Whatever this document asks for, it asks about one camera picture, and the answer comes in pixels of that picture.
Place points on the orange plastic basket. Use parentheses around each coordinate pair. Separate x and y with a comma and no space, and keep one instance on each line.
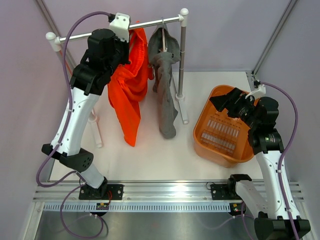
(221,139)

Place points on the aluminium rail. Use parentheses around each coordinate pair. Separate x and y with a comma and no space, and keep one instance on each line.
(138,192)

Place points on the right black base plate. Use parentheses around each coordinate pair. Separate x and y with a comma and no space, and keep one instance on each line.
(222,192)

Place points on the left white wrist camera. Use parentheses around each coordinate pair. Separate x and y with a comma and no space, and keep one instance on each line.
(120,26)

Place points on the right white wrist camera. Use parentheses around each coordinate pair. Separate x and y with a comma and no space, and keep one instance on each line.
(258,92)

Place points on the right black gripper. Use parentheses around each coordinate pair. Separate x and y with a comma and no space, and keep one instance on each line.
(231,101)

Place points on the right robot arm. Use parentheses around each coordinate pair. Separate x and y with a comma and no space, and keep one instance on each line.
(276,217)

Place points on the orange shorts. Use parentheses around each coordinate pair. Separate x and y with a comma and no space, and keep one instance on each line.
(129,86)

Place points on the clothes rack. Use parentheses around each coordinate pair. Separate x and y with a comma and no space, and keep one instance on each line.
(176,27)

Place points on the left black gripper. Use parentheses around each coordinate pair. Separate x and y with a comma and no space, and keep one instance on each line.
(125,45)

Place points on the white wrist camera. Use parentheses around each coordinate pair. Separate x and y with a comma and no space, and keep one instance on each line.
(120,26)
(258,92)

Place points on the white slotted cable duct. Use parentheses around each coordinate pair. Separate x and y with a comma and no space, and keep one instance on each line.
(152,207)

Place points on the grey shorts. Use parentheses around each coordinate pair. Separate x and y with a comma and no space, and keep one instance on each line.
(161,63)

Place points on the white clothes hanger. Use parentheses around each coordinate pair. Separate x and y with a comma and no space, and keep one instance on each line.
(164,47)

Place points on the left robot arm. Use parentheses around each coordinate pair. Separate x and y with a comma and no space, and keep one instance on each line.
(106,50)

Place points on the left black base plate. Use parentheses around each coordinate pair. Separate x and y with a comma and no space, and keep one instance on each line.
(115,192)

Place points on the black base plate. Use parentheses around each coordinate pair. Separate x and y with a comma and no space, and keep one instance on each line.
(115,192)
(222,192)

